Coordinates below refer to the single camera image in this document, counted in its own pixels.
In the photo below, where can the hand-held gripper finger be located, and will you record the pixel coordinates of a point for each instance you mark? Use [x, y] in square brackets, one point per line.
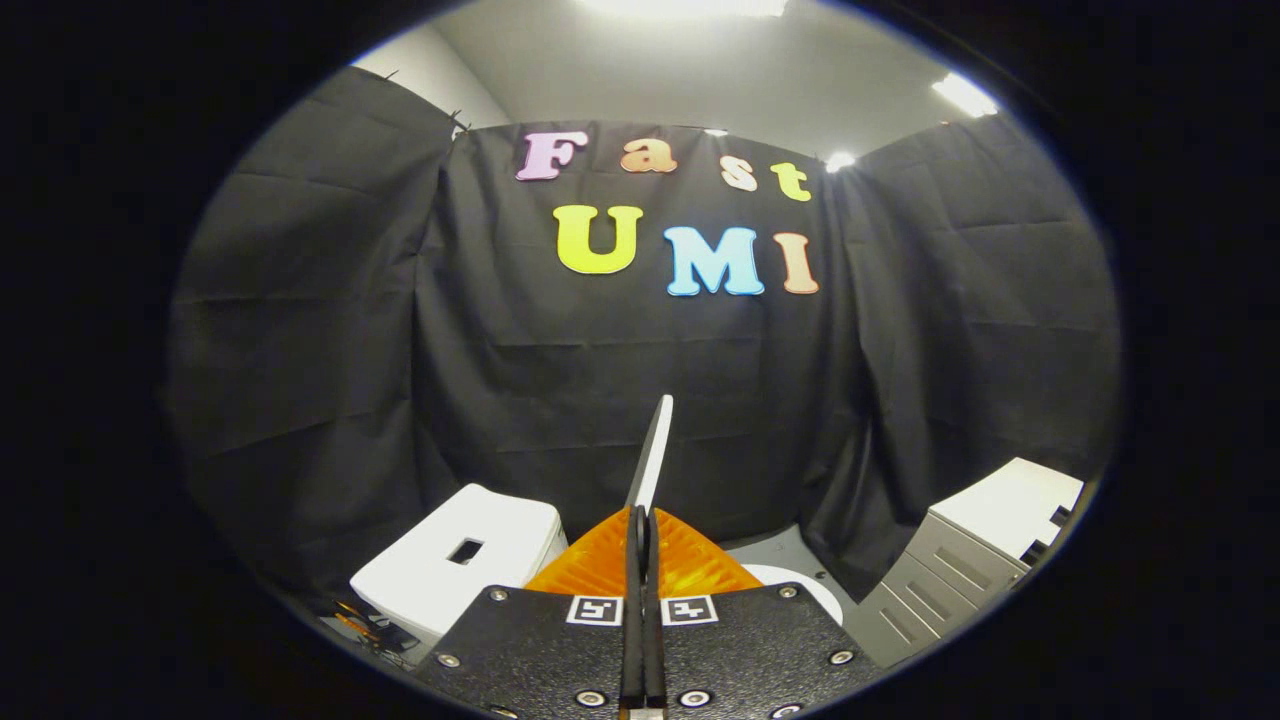
[632, 600]
[652, 600]

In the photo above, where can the white toilet with tank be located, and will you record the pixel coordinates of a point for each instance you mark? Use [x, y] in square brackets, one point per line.
[450, 590]

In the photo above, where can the black backdrop cloth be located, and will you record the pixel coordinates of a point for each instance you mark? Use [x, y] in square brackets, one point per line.
[560, 400]

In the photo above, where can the small orange black tools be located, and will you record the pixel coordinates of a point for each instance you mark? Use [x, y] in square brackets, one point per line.
[372, 628]

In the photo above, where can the grey drawer cabinet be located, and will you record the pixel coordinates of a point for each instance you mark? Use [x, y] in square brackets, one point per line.
[960, 560]

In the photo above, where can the ceiling light behind cloth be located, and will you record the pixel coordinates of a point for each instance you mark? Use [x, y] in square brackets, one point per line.
[840, 161]

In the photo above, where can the small rectangular ceiling light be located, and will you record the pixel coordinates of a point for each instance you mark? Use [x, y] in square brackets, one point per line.
[965, 95]

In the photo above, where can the large ceiling light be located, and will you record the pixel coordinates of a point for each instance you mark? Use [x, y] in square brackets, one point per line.
[680, 6]

